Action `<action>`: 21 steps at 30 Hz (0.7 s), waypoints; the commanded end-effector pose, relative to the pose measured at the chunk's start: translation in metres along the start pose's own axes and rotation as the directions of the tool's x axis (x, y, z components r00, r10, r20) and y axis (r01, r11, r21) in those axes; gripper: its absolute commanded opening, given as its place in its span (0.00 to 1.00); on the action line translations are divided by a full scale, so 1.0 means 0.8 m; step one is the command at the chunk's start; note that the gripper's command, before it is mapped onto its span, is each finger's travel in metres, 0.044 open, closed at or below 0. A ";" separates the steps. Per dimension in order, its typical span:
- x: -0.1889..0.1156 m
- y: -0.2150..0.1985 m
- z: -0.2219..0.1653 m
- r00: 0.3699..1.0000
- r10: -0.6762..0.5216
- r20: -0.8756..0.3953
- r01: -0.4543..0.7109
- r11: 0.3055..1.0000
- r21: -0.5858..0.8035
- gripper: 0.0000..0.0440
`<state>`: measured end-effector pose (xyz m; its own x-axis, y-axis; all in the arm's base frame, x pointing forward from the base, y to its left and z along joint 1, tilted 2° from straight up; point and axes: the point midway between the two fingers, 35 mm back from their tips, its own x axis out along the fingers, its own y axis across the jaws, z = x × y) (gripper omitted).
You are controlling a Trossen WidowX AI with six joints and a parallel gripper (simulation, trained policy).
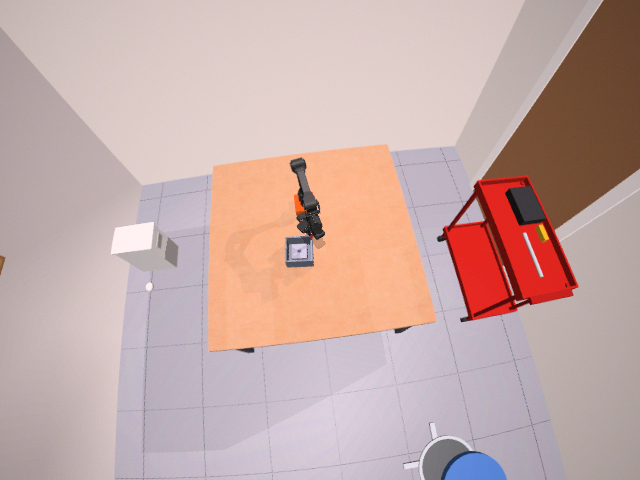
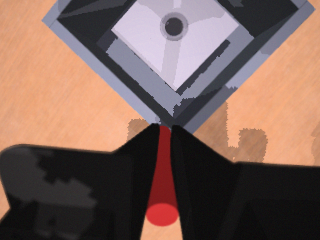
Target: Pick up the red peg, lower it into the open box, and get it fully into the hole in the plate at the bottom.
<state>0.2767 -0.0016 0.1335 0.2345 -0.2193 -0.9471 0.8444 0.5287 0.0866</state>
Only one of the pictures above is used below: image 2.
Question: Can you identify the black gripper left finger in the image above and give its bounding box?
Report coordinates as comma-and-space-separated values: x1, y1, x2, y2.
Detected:
0, 123, 160, 240

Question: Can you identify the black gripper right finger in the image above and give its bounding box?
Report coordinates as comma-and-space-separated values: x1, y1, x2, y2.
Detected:
170, 125, 320, 240

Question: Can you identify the red peg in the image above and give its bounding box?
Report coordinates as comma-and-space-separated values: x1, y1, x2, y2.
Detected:
146, 126, 179, 226

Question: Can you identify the white square plate with hole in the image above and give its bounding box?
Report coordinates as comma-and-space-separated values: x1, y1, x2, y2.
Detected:
111, 0, 238, 91

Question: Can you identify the dark grey open box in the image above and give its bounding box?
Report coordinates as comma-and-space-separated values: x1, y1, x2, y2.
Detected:
41, 0, 316, 134

